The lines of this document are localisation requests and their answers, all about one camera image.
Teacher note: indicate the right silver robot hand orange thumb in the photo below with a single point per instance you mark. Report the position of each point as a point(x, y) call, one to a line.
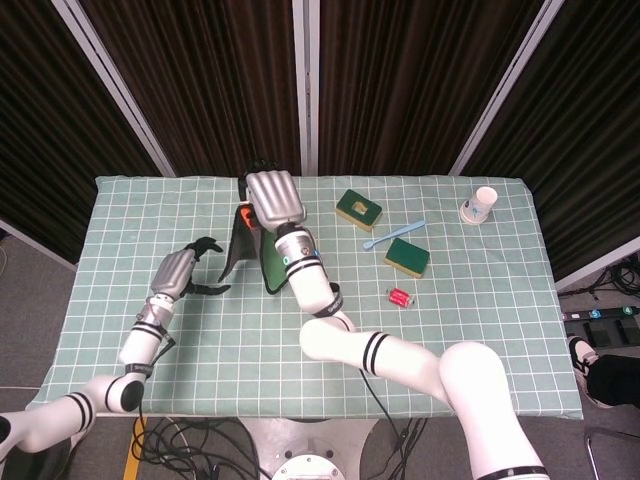
point(275, 200)

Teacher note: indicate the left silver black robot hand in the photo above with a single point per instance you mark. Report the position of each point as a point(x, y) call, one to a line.
point(172, 275)

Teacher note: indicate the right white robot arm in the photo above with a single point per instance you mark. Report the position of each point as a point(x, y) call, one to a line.
point(310, 285)

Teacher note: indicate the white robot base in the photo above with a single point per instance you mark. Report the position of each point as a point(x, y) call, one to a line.
point(310, 435)

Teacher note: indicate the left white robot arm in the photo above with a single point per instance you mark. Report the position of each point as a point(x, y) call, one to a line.
point(137, 345)

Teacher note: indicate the green yellow sponge with hole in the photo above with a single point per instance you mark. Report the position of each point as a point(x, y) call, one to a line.
point(367, 212)

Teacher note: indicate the light blue spoon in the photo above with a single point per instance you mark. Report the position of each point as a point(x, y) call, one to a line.
point(395, 234)

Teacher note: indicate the plain green yellow sponge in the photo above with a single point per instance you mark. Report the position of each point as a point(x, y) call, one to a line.
point(407, 255)

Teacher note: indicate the dark pleated curtain panel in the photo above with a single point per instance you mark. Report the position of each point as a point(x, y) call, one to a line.
point(200, 75)
point(50, 150)
point(575, 150)
point(400, 75)

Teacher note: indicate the small red can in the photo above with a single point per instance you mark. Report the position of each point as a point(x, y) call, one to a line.
point(398, 297)

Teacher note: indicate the yellow floor tape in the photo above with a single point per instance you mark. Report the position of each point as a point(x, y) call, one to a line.
point(134, 450)

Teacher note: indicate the white paper cup blue print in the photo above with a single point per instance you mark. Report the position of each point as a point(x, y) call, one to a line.
point(475, 210)

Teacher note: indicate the green white checked tablecloth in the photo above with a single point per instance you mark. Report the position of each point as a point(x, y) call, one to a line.
point(475, 300)

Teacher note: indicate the black power strip green lights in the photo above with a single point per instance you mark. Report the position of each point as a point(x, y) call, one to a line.
point(600, 314)

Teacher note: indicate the black and white sneaker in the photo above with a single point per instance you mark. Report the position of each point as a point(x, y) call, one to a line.
point(580, 360)

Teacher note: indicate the black foot pedal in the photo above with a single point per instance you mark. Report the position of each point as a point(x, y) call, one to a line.
point(620, 332)

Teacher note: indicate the black trouser leg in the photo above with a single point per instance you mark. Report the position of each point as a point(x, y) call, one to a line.
point(615, 380)

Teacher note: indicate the chrome chair tube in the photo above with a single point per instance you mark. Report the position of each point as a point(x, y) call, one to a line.
point(612, 430)

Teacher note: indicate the grey partition post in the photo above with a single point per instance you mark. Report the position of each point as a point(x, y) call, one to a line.
point(501, 100)
point(125, 102)
point(306, 75)

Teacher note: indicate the grey partition floor rail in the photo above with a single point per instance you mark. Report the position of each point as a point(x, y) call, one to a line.
point(35, 245)
point(580, 279)

